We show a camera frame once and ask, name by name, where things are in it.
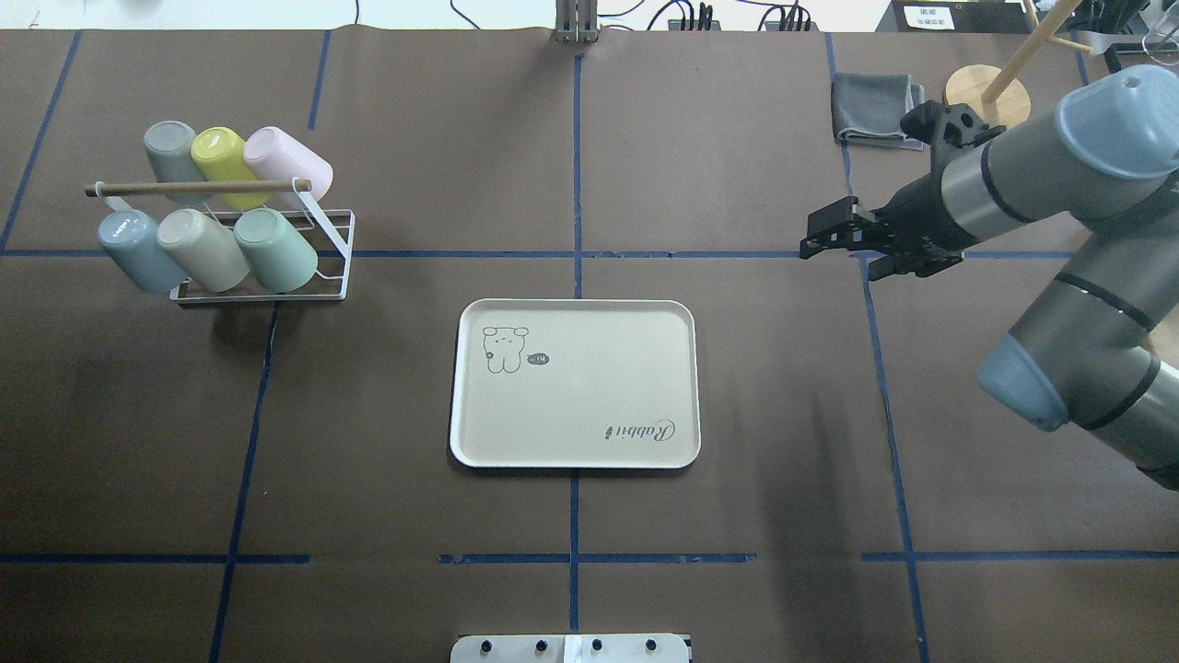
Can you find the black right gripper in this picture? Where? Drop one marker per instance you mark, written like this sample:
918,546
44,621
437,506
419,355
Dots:
917,214

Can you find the beige rabbit tray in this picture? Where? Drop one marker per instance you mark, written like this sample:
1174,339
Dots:
576,384

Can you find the green cup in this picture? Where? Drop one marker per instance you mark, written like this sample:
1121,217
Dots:
281,259

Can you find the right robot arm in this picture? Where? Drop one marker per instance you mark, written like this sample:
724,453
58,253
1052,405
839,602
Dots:
1105,155

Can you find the pink cup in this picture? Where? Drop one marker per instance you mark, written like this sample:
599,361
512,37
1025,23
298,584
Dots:
273,154

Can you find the yellow cup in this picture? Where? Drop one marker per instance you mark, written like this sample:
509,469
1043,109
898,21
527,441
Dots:
218,153

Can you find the beige cup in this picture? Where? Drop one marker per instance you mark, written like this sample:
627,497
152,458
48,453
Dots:
204,248

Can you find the grey cup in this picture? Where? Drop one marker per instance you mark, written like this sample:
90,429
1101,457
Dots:
167,145

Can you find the blue-grey cup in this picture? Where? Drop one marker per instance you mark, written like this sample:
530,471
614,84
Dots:
129,238

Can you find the grey folded cloth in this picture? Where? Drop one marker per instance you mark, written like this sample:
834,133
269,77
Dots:
867,109

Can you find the wooden stand with round base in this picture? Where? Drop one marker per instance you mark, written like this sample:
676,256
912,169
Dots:
994,93

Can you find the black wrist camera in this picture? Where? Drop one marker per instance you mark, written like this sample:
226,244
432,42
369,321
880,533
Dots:
950,130

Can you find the aluminium frame post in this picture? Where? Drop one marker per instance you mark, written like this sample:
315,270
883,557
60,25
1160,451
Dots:
576,21

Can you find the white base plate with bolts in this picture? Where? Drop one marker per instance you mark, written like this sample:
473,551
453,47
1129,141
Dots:
633,647

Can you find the white wire cup rack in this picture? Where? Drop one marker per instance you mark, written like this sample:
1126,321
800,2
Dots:
331,233

